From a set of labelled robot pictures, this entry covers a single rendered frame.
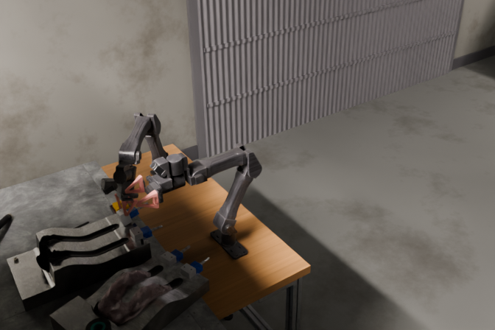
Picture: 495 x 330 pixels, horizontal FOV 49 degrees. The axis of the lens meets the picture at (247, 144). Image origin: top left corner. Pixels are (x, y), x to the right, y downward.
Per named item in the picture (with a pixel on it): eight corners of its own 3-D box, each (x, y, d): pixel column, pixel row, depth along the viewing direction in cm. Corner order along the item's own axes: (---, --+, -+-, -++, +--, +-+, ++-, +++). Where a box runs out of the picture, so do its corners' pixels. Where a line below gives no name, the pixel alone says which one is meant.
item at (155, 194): (137, 199, 185) (162, 190, 189) (129, 190, 190) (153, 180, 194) (140, 216, 188) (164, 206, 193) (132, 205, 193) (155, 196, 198)
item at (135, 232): (160, 227, 230) (159, 217, 227) (165, 234, 226) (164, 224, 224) (131, 239, 224) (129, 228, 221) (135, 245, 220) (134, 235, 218)
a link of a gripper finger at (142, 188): (129, 190, 190) (153, 181, 194) (121, 180, 195) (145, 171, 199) (132, 205, 193) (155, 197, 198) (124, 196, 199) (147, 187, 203)
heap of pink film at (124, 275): (145, 269, 209) (142, 253, 205) (177, 290, 199) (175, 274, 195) (88, 309, 192) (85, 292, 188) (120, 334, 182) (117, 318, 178)
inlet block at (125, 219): (147, 206, 236) (143, 196, 234) (152, 210, 232) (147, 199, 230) (121, 222, 231) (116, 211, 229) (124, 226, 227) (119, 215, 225)
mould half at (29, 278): (127, 226, 241) (124, 201, 235) (152, 259, 222) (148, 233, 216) (9, 270, 218) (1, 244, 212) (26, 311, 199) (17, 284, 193)
